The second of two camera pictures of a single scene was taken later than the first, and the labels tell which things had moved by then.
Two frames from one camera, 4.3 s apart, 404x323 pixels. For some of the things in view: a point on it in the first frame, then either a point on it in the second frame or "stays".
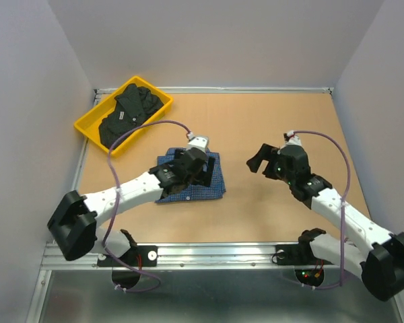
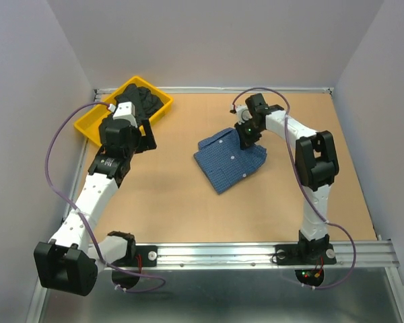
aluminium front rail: (190, 258) stays
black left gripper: (207, 175) to (145, 142)
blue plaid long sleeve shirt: (216, 189) to (224, 163)
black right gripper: (265, 153) to (245, 140)
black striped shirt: (135, 105) stays
